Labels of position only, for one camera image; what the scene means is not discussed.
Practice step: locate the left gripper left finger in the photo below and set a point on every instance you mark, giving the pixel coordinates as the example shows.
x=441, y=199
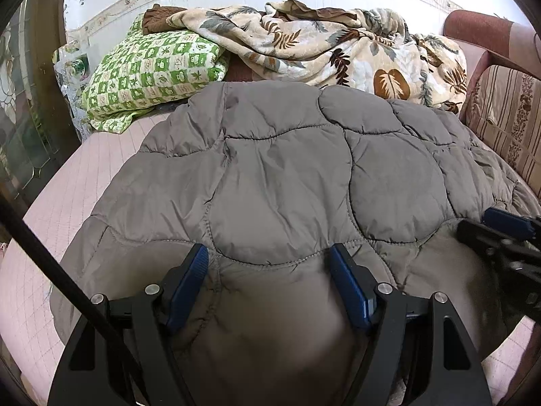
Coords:
x=136, y=361

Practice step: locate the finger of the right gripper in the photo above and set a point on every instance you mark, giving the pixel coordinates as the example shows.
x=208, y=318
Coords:
x=517, y=227

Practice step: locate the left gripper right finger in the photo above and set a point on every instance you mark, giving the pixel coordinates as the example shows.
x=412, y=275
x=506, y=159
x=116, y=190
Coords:
x=425, y=334

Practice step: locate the grey-brown padded jacket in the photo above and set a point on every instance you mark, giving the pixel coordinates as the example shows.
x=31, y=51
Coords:
x=268, y=176

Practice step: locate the pink quilted bed cover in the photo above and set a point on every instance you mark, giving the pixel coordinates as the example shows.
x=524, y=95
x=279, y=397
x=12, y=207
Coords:
x=55, y=217

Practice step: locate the red-brown headboard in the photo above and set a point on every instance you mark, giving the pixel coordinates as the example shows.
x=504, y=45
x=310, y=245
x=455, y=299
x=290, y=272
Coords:
x=488, y=40

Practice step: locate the wooden glass-door wardrobe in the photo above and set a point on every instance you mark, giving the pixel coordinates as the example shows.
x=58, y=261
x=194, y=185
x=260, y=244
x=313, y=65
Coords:
x=37, y=134

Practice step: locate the beige leaf-print blanket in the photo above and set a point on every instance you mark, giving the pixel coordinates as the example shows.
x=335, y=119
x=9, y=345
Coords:
x=370, y=50

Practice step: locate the green white patterned pillow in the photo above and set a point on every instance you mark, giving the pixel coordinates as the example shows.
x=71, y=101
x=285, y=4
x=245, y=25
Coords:
x=144, y=71

